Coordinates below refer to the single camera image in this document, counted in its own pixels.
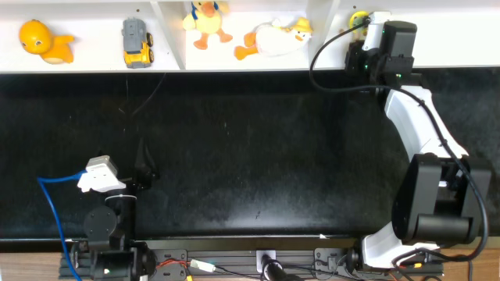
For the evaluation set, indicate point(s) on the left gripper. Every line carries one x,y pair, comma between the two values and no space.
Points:
140,184

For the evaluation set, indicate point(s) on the grey and yellow toy truck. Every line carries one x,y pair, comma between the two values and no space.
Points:
136,43

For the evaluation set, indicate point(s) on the yellow rubber duck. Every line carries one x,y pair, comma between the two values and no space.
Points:
39,39

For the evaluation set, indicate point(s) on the yellow rattle drum toy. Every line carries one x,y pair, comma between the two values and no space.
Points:
356,19

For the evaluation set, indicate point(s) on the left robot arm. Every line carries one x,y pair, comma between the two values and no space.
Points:
105,226

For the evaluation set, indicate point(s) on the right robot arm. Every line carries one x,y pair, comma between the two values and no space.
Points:
414,121

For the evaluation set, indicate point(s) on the yellow plush duck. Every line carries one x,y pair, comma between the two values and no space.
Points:
209,23

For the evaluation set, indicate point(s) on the white plush duck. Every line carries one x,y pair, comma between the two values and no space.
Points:
275,41

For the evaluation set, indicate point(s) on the white shelf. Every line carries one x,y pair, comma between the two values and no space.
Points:
449,43

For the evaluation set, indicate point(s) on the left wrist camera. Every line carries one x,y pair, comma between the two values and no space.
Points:
101,173

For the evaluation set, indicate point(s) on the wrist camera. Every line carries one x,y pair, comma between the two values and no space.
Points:
375,31
101,173

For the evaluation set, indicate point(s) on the mounting rail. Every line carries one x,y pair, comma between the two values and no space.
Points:
234,261

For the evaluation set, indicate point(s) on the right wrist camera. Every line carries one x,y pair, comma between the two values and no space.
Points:
375,31

